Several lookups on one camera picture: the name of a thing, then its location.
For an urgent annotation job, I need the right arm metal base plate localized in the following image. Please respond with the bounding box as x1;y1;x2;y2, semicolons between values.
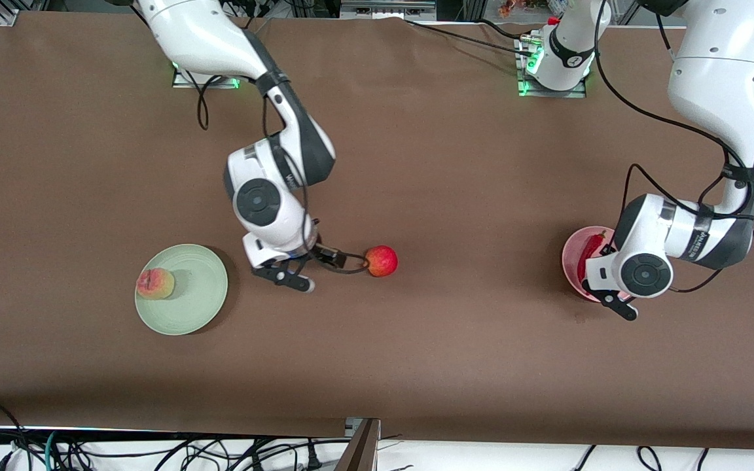
172;62;242;89

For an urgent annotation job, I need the peach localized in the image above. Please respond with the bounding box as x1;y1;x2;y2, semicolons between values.
136;268;175;300

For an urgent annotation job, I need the red chili pepper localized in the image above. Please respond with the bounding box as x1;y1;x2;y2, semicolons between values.
577;230;608;283

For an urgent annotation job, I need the red round fruit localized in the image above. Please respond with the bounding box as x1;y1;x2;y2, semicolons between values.
365;245;399;278

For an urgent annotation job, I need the grey network switch box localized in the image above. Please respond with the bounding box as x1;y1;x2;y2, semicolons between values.
340;0;437;20

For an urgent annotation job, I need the pink plate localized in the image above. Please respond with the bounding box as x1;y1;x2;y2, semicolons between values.
561;226;633;304

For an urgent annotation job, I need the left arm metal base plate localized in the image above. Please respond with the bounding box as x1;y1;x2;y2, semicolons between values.
518;39;588;99

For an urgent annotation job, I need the black cable across table cover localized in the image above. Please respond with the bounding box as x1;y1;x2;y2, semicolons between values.
403;18;535;56

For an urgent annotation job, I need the brown table cover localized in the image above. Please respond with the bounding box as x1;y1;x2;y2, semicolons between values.
0;12;754;452

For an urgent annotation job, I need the teal floor cable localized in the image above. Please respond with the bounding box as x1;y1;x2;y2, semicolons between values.
42;429;60;471

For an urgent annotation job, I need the aluminium frame post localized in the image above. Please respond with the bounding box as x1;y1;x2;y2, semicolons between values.
334;417;382;471

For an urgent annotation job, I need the pale green plate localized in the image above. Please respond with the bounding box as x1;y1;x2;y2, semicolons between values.
135;243;228;336

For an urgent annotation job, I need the orange toy pile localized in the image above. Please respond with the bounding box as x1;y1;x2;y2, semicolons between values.
498;0;551;19

